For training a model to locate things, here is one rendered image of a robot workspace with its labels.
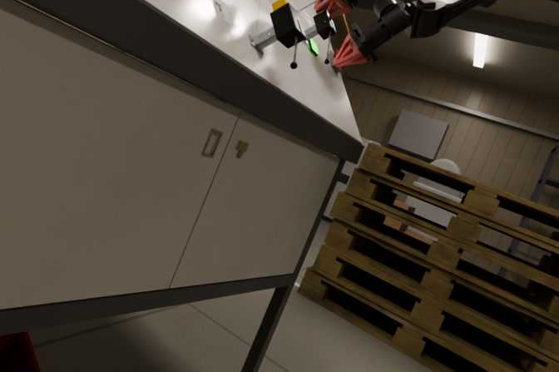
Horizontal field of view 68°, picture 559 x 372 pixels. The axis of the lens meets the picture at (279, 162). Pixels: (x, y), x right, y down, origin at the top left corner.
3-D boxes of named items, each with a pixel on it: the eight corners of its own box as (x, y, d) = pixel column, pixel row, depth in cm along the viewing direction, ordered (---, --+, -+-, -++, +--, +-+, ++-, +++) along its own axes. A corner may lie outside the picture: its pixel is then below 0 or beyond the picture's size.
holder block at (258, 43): (259, 79, 78) (304, 56, 74) (246, 27, 82) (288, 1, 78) (271, 87, 82) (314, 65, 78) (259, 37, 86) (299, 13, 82)
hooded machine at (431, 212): (438, 267, 617) (478, 174, 612) (436, 271, 560) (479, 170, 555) (392, 245, 648) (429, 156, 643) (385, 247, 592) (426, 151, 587)
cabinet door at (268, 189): (294, 274, 131) (343, 160, 129) (171, 290, 84) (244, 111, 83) (289, 270, 132) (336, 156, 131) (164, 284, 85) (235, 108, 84)
